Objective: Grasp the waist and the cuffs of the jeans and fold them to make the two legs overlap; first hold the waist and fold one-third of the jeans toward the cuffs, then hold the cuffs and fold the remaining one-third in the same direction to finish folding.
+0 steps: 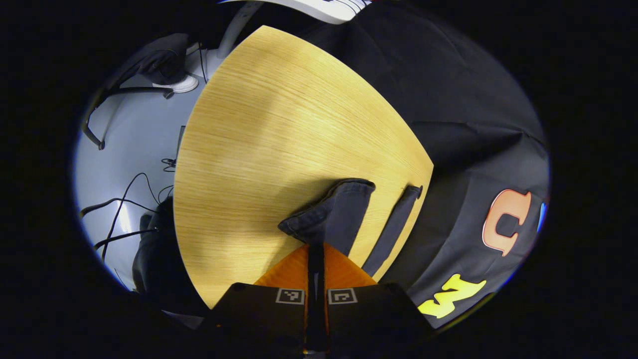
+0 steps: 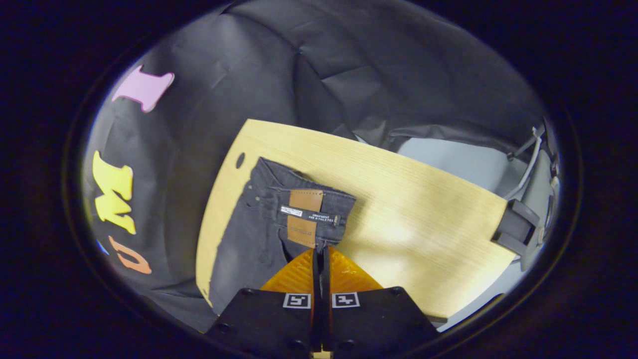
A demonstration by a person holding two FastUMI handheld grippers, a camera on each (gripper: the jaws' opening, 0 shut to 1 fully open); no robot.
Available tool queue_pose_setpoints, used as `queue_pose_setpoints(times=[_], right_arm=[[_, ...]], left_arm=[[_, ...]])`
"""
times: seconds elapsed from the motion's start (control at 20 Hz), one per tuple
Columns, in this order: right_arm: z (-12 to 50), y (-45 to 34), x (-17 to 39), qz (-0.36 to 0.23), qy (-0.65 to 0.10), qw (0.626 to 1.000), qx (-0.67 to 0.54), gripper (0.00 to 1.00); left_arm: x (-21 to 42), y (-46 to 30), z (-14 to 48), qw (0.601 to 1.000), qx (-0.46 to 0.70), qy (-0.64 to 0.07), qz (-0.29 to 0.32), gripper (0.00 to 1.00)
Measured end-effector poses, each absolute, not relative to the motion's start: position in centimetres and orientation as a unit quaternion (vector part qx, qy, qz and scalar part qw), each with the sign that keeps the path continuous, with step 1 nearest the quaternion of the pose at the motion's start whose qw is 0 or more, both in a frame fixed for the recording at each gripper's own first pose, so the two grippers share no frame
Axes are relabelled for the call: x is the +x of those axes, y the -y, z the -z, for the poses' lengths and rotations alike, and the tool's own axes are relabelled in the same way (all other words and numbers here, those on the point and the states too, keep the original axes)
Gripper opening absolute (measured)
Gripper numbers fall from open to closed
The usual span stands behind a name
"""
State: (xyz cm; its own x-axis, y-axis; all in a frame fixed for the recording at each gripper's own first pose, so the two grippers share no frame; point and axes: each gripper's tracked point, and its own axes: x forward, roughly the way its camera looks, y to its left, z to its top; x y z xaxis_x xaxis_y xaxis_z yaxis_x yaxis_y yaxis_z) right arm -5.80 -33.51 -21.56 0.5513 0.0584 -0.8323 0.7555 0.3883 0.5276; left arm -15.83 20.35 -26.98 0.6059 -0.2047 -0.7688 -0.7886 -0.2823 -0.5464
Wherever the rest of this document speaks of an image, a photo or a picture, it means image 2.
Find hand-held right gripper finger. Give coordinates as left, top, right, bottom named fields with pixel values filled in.
left=322, top=245, right=440, bottom=356
left=205, top=247, right=322, bottom=356

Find dark grey jeans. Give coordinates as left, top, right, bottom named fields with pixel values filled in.
left=208, top=157, right=357, bottom=316

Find black table clamp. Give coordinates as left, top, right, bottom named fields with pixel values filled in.
left=490, top=198, right=542, bottom=258

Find black backdrop cloth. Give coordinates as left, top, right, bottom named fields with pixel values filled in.
left=82, top=0, right=549, bottom=332

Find grey plastic panel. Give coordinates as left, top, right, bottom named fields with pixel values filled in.
left=518, top=117, right=562, bottom=272

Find white cable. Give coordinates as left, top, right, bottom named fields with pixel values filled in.
left=506, top=126, right=546, bottom=201

